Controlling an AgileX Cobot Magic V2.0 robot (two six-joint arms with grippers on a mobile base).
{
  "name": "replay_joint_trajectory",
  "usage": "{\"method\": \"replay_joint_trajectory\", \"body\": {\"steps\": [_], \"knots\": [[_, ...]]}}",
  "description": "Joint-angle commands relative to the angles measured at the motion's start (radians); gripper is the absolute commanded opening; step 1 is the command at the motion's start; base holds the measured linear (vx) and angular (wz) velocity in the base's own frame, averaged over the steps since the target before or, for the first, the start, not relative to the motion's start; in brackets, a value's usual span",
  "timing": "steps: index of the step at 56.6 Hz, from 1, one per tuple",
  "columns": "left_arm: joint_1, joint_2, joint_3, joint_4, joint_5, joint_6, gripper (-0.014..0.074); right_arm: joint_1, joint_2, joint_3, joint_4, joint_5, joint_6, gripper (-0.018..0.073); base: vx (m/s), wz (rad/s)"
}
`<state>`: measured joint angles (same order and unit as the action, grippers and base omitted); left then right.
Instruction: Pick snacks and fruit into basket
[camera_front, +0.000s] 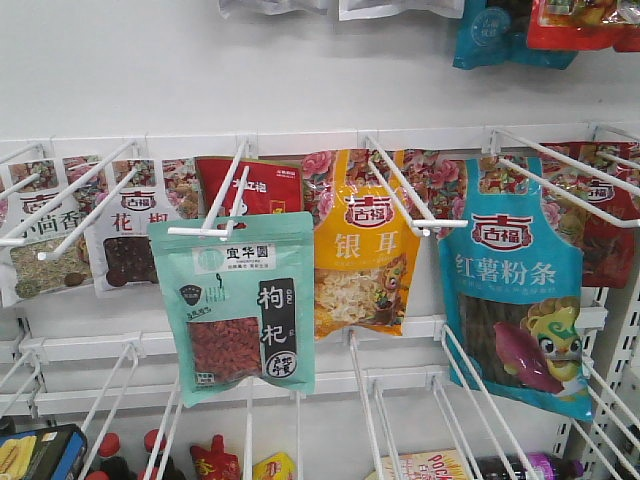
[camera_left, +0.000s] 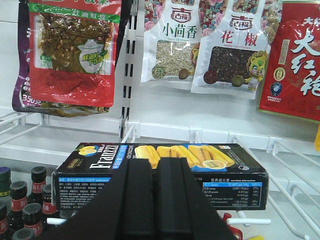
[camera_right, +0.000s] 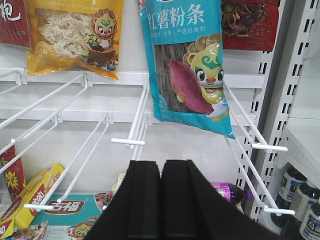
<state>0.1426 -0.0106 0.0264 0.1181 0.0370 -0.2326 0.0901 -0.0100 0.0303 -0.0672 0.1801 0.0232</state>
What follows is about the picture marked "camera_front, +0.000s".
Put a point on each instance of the teal goji berry pouch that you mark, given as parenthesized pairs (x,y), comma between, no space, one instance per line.
(241,307)

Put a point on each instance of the black blue biscuit box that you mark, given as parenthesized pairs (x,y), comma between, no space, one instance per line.
(54,453)

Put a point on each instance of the yellow white fungus pouch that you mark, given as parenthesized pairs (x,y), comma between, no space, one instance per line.
(365,251)

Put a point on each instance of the red Dahongpao seasoning pouch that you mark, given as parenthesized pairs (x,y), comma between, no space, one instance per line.
(271,187)

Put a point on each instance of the white peg hook right-centre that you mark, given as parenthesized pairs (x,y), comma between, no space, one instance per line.
(427,223)

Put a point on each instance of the blue sweet potato noodle pouch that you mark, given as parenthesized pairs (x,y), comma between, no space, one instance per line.
(512,293)

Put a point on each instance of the white Sichuan pepper pouch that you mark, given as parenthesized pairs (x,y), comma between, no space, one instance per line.
(117,242)

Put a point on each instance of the yellow snack packet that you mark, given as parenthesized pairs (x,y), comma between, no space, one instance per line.
(279,466)

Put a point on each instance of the red spout sauce pouch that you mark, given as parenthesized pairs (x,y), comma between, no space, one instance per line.
(215,463)

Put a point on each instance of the Pocky snack box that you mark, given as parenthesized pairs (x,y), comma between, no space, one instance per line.
(434,465)

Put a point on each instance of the blue pouch top right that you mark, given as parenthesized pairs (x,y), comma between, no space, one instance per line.
(493,32)

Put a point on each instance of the red chili pouch right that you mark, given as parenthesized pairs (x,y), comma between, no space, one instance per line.
(608,251)

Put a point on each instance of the white fennel seed pouch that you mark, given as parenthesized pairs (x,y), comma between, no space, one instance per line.
(24,276)

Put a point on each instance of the white peg hook left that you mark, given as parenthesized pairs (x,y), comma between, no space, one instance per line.
(50,197)

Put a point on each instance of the red-capped soy sauce bottle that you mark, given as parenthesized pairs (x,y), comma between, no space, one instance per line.
(110,461)

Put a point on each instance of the white peg hook far right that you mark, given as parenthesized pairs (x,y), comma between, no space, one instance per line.
(566,178)

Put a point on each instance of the red pouch top right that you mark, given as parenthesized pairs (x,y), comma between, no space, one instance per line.
(584,25)

